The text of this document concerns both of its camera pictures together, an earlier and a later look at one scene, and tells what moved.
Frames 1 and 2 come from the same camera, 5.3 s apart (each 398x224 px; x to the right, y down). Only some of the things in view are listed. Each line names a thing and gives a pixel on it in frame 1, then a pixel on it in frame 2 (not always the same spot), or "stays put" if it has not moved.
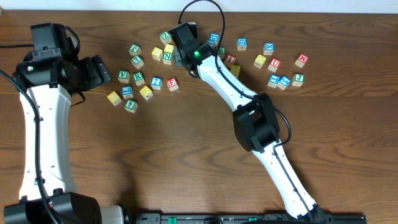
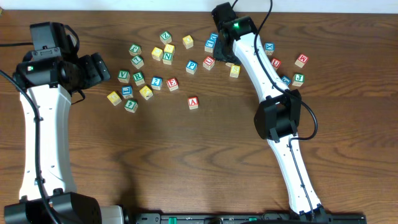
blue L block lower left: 127,92 stays put
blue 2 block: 157,83 stays put
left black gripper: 94,78 stays put
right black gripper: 181,62 to 219,55
